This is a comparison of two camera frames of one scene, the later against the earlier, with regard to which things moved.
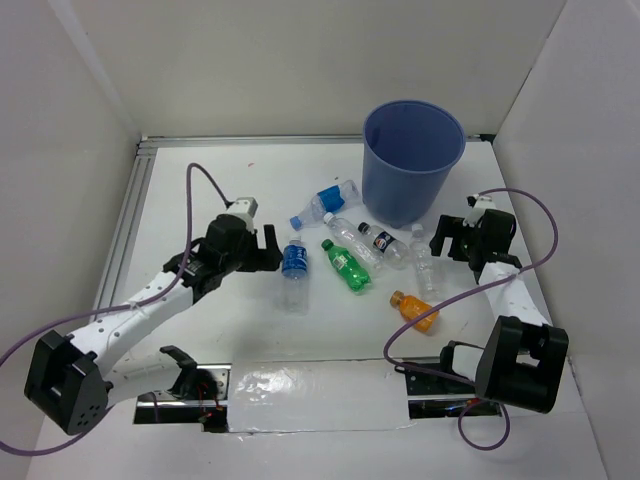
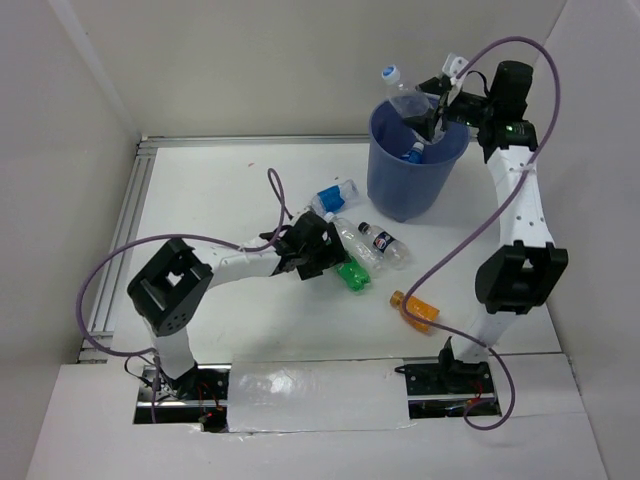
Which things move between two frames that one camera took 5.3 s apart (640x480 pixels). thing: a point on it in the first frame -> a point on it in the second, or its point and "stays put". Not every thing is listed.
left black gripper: [266, 263] -> [332, 254]
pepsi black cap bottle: [392, 251] stays put
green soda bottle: [358, 281] stays put
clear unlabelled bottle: [425, 264] -> [409, 102]
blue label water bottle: [295, 260] -> [415, 154]
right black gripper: [448, 227] -> [423, 124]
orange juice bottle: [411, 308] stays put
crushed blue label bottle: [332, 200] stays put
